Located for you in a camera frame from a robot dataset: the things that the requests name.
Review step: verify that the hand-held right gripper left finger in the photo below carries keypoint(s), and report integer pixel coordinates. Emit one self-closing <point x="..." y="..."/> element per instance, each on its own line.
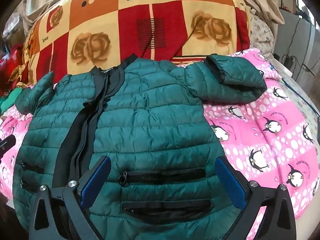
<point x="96" y="178"/>

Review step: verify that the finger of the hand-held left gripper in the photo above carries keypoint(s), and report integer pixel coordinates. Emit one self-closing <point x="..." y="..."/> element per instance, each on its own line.
<point x="7" y="142"/>

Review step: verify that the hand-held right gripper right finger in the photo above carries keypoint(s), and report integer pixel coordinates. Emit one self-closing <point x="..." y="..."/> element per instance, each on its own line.
<point x="228" y="181"/>

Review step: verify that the dark green puffer jacket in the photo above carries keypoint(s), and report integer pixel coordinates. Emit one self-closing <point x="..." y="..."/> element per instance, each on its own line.
<point x="150" y="120"/>

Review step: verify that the teal green cloth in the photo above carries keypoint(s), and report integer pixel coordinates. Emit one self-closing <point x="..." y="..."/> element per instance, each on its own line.
<point x="8" y="100"/>

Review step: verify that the pink penguin print blanket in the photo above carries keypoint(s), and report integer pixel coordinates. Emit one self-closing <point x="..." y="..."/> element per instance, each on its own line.
<point x="270" y="140"/>

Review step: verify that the red cloth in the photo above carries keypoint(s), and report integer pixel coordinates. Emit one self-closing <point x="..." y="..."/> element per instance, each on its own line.
<point x="10" y="62"/>

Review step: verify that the black power adapter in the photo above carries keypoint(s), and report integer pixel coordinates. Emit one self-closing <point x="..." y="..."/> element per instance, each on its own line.
<point x="289" y="60"/>

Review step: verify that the red orange checkered floral blanket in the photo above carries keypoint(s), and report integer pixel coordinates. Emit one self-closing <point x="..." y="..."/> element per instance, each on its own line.
<point x="105" y="27"/>

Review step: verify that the white floral quilt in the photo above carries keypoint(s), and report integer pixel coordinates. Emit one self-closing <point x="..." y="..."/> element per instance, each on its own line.
<point x="261" y="32"/>

